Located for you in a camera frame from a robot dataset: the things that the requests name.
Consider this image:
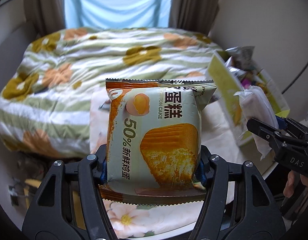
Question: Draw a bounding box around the brown curtain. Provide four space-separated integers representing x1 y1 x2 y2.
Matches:
168 0 219 35
23 0 66 36

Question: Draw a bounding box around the floral striped duvet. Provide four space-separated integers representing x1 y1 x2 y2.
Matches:
0 27 219 158

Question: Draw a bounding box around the purple snack packet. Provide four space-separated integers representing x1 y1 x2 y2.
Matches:
241 78 253 89

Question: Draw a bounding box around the black cable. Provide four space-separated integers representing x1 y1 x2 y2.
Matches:
281 45 308 94

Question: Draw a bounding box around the chiffon cake snack packet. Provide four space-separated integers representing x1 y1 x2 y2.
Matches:
100 79 216 205

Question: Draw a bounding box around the green cardboard box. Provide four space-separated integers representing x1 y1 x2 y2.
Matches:
206 50 290 146

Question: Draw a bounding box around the silver white snack packet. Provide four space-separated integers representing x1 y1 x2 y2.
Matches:
225 46 255 70

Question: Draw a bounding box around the right brown curtain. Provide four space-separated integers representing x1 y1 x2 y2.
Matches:
168 0 219 35

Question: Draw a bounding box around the left brown curtain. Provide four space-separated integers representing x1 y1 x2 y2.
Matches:
23 0 66 36

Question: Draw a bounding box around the grey headboard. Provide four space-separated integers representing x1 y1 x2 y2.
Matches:
0 21 37 92

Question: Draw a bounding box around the light blue window cloth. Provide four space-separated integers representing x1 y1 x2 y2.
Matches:
65 0 172 29

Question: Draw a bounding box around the person's right hand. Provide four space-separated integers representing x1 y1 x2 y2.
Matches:
283 170 308 198

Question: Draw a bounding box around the translucent white snack packet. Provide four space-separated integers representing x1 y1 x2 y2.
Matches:
233 85 281 161

